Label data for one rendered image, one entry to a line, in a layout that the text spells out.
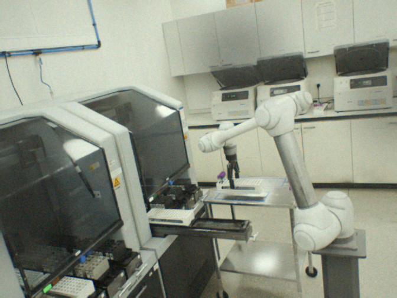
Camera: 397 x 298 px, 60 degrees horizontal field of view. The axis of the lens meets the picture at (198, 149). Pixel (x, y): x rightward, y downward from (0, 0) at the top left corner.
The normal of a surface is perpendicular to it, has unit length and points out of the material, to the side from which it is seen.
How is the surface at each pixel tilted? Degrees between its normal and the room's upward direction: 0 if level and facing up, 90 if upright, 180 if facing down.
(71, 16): 90
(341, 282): 90
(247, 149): 90
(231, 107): 90
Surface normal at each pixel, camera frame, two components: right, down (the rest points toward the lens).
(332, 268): -0.39, 0.32
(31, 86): 0.90, -0.04
